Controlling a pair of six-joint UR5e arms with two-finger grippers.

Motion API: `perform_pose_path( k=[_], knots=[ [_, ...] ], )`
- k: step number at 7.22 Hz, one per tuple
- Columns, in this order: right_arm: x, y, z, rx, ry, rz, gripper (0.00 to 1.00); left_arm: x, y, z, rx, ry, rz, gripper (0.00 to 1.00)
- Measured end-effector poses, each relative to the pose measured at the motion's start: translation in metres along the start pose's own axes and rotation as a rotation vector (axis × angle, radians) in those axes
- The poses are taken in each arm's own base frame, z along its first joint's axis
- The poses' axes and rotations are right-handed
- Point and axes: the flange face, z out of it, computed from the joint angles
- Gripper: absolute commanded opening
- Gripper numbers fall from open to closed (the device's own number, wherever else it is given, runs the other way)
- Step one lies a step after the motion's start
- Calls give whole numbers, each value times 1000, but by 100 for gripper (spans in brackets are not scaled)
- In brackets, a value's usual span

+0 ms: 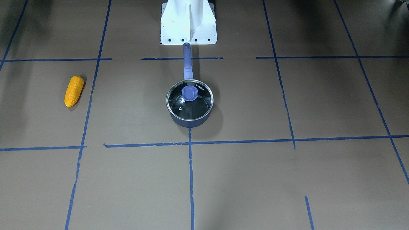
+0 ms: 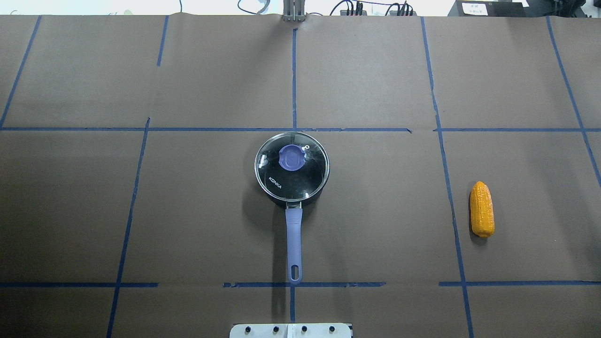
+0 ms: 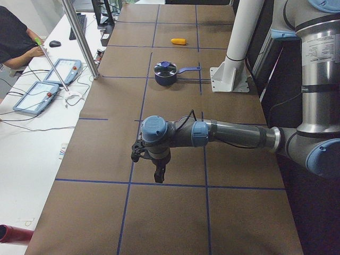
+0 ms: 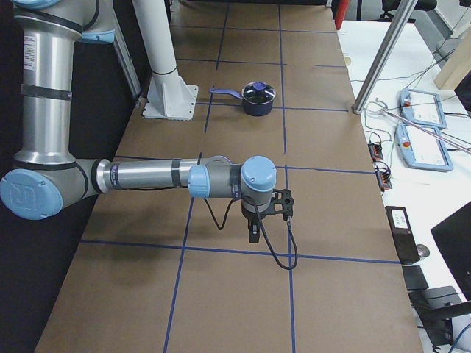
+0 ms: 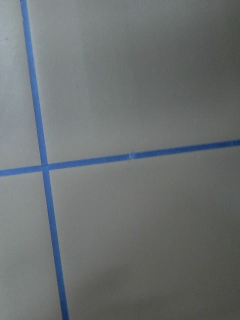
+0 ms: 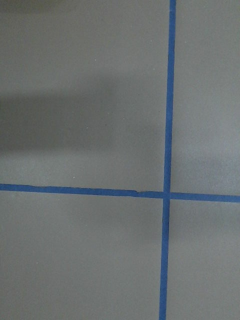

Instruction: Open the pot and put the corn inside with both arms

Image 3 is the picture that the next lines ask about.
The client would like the aluminium frame post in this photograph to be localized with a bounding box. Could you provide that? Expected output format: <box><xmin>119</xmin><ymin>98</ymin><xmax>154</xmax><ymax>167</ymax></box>
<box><xmin>62</xmin><ymin>0</ymin><xmax>99</xmax><ymax>80</ymax></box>

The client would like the red cylinder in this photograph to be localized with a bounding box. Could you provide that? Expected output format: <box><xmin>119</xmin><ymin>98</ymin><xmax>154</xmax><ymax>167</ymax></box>
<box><xmin>1</xmin><ymin>225</ymin><xmax>34</xmax><ymax>245</ymax></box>

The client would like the far teach pendant tablet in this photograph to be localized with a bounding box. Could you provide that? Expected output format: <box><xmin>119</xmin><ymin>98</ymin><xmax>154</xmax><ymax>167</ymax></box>
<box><xmin>44</xmin><ymin>58</ymin><xmax>82</xmax><ymax>87</ymax></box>

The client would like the yellow corn cob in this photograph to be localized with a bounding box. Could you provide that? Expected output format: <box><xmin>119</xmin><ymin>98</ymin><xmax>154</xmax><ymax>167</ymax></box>
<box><xmin>171</xmin><ymin>38</ymin><xmax>187</xmax><ymax>46</ymax></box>

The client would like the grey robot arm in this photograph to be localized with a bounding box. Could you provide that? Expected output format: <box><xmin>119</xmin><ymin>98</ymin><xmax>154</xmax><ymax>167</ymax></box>
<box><xmin>131</xmin><ymin>1</ymin><xmax>339</xmax><ymax>183</ymax></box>

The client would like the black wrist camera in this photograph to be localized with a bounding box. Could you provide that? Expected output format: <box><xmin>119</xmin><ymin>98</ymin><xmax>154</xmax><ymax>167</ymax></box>
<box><xmin>131</xmin><ymin>140</ymin><xmax>150</xmax><ymax>163</ymax></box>

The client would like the near teach pendant tablet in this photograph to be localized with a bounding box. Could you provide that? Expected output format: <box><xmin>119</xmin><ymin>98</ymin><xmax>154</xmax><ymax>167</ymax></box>
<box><xmin>13</xmin><ymin>81</ymin><xmax>60</xmax><ymax>115</ymax></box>

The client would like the seated person black shirt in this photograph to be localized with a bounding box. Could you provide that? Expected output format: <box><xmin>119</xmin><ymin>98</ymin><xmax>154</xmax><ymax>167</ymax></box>
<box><xmin>1</xmin><ymin>6</ymin><xmax>44</xmax><ymax>69</ymax></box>

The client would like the dark blue saucepan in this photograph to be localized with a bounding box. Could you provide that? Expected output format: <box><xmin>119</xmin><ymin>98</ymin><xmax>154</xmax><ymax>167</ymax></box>
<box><xmin>154</xmin><ymin>61</ymin><xmax>201</xmax><ymax>86</ymax></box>

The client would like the black keyboard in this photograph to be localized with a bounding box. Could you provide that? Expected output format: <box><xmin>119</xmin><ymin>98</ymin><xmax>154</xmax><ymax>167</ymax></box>
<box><xmin>69</xmin><ymin>14</ymin><xmax>88</xmax><ymax>41</ymax></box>

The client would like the black monitor stand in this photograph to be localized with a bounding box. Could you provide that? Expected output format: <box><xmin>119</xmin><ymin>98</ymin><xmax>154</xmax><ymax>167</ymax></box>
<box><xmin>91</xmin><ymin>0</ymin><xmax>115</xmax><ymax>29</ymax></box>

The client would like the teach pendant tablet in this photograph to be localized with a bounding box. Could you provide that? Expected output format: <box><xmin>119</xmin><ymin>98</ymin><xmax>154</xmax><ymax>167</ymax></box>
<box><xmin>13</xmin><ymin>81</ymin><xmax>60</xmax><ymax>115</ymax></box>
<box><xmin>44</xmin><ymin>58</ymin><xmax>82</xmax><ymax>87</ymax></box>

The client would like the metal reacher stick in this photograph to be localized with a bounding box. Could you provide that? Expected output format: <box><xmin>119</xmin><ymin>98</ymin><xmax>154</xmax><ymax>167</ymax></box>
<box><xmin>34</xmin><ymin>37</ymin><xmax>71</xmax><ymax>94</ymax></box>

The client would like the black computer mouse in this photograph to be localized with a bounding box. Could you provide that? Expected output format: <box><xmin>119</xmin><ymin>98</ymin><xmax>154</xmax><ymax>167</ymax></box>
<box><xmin>49</xmin><ymin>40</ymin><xmax>61</xmax><ymax>48</ymax></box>

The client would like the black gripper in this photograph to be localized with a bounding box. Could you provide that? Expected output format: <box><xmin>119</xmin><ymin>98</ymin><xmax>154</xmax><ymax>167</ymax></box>
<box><xmin>148</xmin><ymin>148</ymin><xmax>171</xmax><ymax>183</ymax></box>

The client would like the white pedestal column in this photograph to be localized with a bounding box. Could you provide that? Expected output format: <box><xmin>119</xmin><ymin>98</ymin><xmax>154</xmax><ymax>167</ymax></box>
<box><xmin>210</xmin><ymin>0</ymin><xmax>265</xmax><ymax>92</ymax></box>

